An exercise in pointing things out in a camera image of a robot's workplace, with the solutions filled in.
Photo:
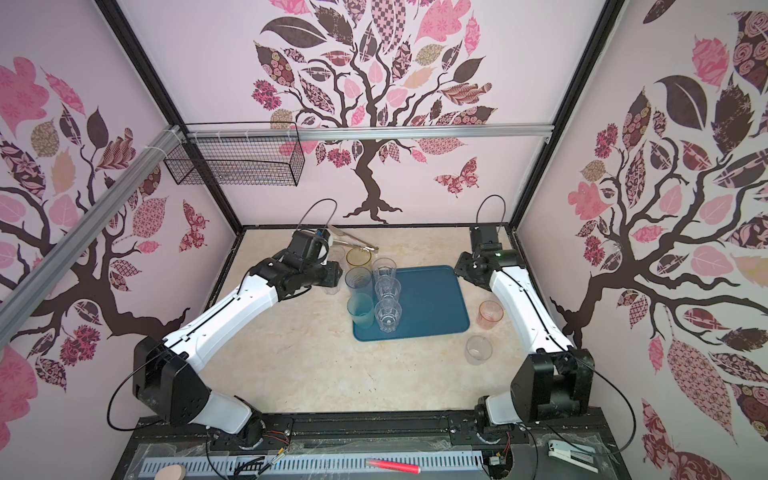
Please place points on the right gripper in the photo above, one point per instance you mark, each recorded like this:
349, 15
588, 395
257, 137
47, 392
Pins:
460, 266

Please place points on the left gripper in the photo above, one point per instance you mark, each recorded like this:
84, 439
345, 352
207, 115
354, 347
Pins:
331, 276

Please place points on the pink transparent cup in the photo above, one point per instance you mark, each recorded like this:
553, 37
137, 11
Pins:
490, 314

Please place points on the yellow transparent cup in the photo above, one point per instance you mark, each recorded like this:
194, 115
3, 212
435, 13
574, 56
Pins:
357, 257

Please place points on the tall blue frosted cup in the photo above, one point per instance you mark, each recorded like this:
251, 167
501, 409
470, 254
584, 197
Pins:
359, 281

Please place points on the green textured plastic cup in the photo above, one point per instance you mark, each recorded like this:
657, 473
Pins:
360, 308

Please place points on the teal plastic tray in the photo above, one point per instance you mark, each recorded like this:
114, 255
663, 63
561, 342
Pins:
432, 302

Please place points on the clear glass near right arm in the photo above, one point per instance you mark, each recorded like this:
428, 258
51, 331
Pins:
478, 350

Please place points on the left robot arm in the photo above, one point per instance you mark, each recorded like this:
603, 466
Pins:
166, 375

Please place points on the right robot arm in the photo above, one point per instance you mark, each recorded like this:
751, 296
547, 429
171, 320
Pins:
555, 379

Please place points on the metal serving tongs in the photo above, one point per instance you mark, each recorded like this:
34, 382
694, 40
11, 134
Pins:
344, 238

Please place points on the white stapler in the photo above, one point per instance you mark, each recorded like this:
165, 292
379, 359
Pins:
581, 456

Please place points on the pink marker pen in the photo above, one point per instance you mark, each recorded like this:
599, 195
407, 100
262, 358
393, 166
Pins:
394, 466

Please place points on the round beige sponge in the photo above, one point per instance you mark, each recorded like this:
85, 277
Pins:
171, 472

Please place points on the aluminium rail back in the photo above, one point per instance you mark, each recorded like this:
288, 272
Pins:
376, 133

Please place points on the aluminium rail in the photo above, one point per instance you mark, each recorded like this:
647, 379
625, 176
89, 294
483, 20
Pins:
21, 303
376, 133

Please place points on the black wire basket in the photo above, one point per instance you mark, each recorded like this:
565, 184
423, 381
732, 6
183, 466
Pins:
259, 153

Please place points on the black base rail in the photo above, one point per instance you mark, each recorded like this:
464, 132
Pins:
458, 427

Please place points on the grey slotted cable duct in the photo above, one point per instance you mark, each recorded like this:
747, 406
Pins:
318, 466

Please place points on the aluminium rail left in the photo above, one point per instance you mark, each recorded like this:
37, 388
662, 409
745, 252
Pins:
21, 303

